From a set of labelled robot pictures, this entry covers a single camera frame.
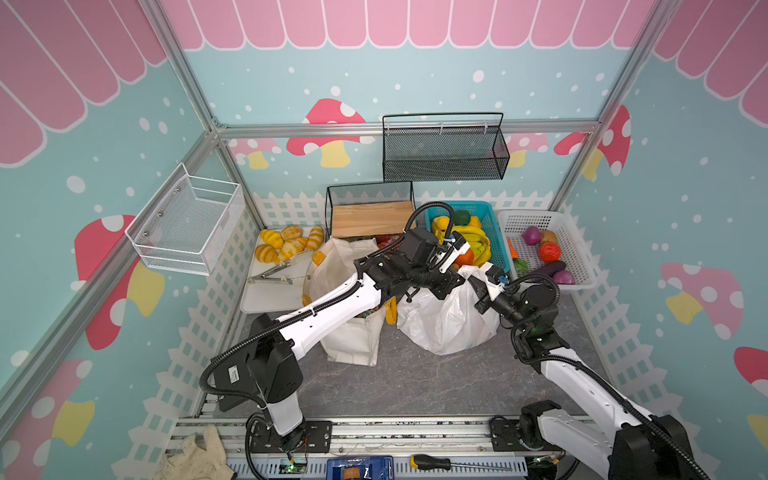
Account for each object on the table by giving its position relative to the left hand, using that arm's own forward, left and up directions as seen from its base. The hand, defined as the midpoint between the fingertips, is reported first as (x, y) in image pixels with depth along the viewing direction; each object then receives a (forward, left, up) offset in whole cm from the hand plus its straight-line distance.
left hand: (460, 285), depth 73 cm
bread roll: (+27, +64, -23) cm, 73 cm away
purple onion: (+37, -35, -21) cm, 55 cm away
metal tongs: (+18, +61, -24) cm, 68 cm away
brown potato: (+38, -41, -21) cm, 60 cm away
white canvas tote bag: (+12, +35, -7) cm, 38 cm away
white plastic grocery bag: (-6, +2, -9) cm, 11 cm away
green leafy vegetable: (+25, -29, -23) cm, 44 cm away
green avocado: (+40, -8, -15) cm, 44 cm away
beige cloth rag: (-36, +63, -25) cm, 77 cm away
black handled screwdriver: (-35, +4, -24) cm, 42 cm away
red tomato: (+28, -39, -19) cm, 51 cm away
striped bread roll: (+34, +63, -22) cm, 75 cm away
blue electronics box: (-36, +23, -19) cm, 47 cm away
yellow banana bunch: (+36, -12, -19) cm, 43 cm away
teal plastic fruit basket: (+39, -18, -16) cm, 46 cm away
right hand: (+5, -2, 0) cm, 5 cm away
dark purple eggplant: (+24, -39, -23) cm, 51 cm away
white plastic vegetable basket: (+26, -45, -18) cm, 55 cm away
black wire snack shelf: (+39, +26, -11) cm, 48 cm away
